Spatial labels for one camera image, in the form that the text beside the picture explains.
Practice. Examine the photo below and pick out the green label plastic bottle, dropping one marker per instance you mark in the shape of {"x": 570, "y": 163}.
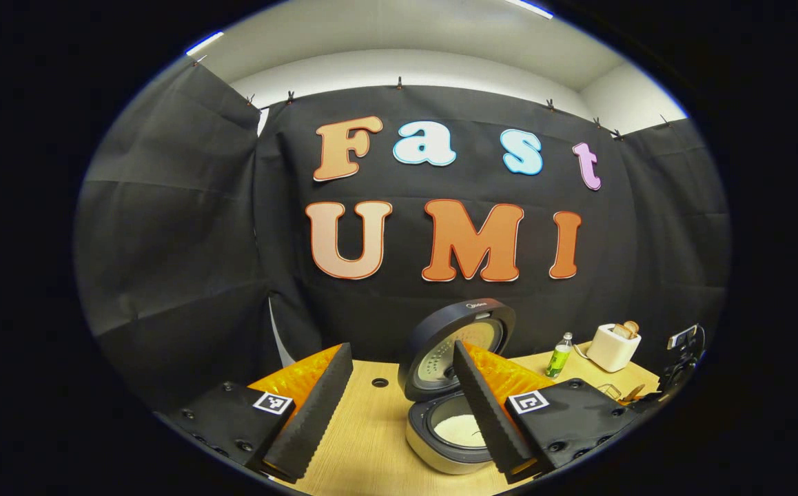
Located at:
{"x": 558, "y": 359}

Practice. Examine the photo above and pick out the ceiling light strip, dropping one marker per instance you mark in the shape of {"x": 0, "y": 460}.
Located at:
{"x": 530, "y": 8}
{"x": 204, "y": 43}

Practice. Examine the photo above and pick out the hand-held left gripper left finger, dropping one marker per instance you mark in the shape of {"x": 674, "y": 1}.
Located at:
{"x": 316, "y": 413}

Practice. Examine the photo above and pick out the black backdrop cloth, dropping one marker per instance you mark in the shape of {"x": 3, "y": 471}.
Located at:
{"x": 165, "y": 241}

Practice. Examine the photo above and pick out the dark grey rice cooker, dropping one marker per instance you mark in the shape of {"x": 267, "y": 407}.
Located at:
{"x": 426, "y": 331}

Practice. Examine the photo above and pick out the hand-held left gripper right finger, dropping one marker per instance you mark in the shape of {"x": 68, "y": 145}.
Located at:
{"x": 485, "y": 413}

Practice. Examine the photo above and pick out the white toaster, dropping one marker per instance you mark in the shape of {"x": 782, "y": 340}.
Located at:
{"x": 609, "y": 353}

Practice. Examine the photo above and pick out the white rice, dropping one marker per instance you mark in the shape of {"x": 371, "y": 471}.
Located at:
{"x": 457, "y": 430}

